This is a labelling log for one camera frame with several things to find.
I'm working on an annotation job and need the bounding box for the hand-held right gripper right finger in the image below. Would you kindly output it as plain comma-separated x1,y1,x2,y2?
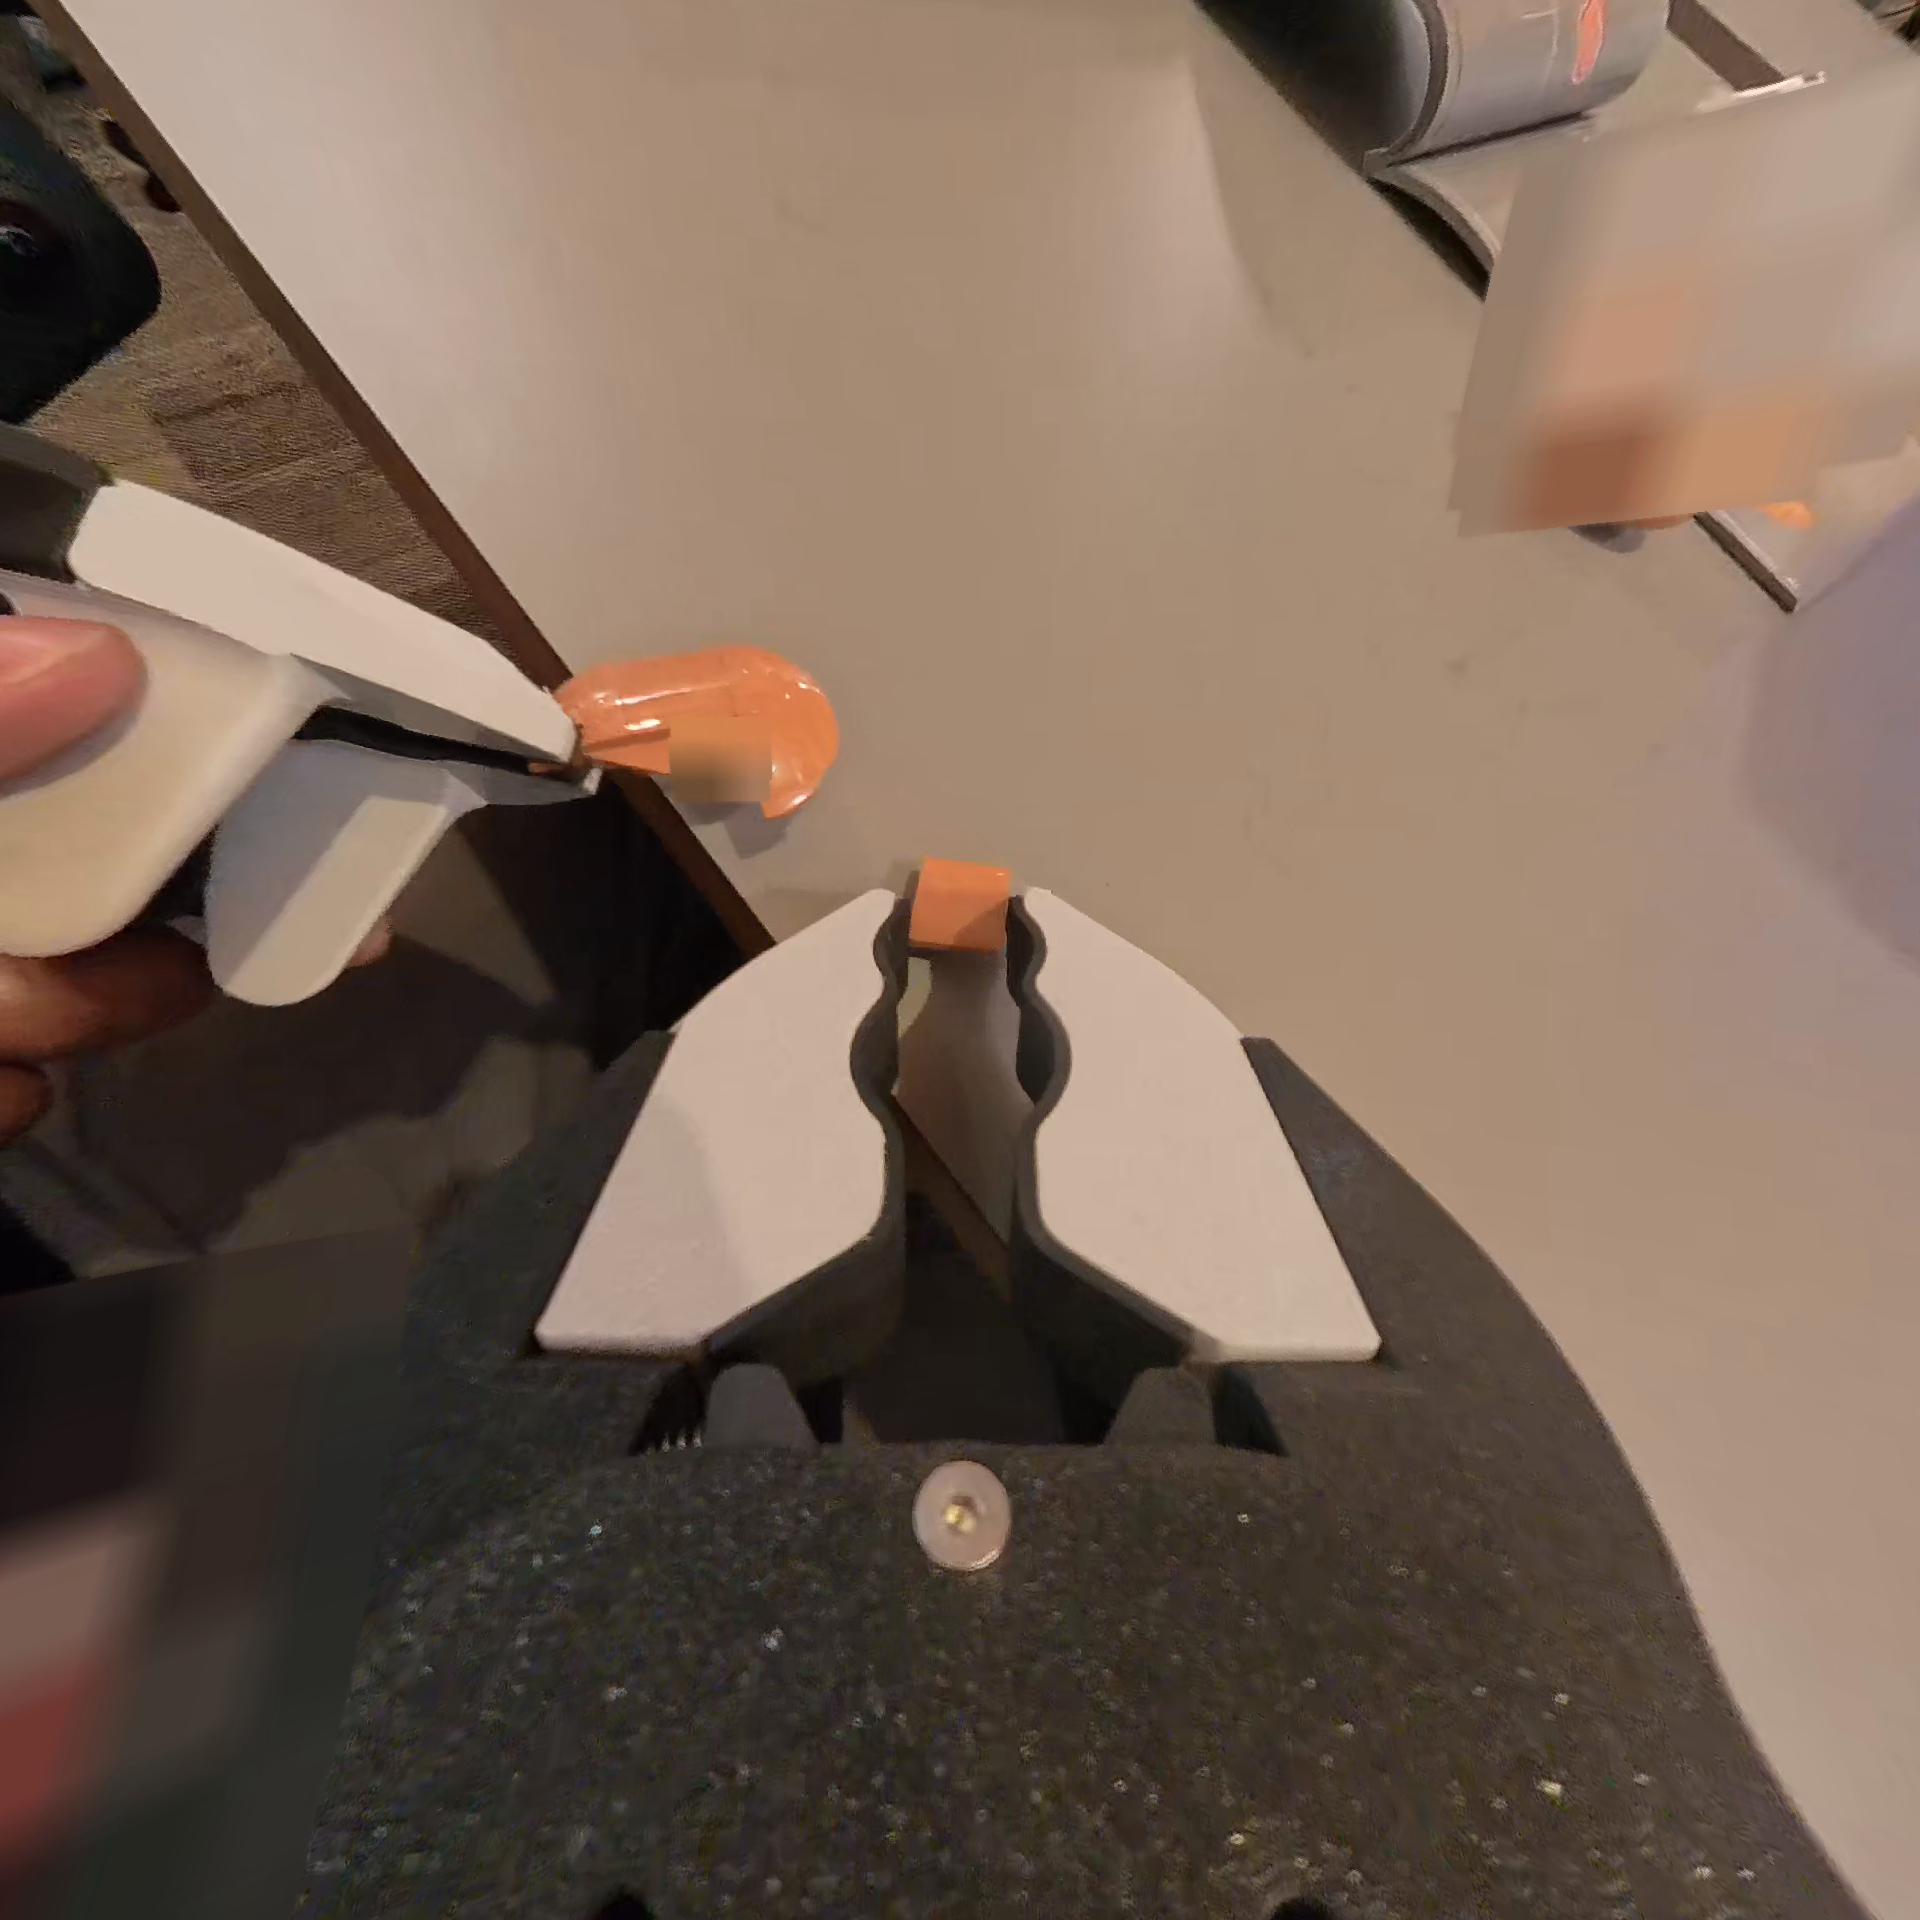
1014,889,1386,1368

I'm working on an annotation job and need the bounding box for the grey desk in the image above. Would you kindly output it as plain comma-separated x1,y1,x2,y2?
46,0,1920,1920

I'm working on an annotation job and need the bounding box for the grey instruction booklet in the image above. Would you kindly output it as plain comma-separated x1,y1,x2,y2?
1200,0,1920,618

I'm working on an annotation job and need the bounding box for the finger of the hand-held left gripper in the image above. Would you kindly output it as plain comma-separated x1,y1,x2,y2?
62,480,588,768
198,736,592,1010

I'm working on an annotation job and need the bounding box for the brown curved brick piece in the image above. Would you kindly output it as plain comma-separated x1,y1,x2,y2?
556,648,846,822

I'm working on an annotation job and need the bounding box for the person's left hand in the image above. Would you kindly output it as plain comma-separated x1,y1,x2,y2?
0,610,392,1147

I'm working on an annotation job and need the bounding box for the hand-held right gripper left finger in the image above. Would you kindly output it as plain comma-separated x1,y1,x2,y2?
535,893,903,1359

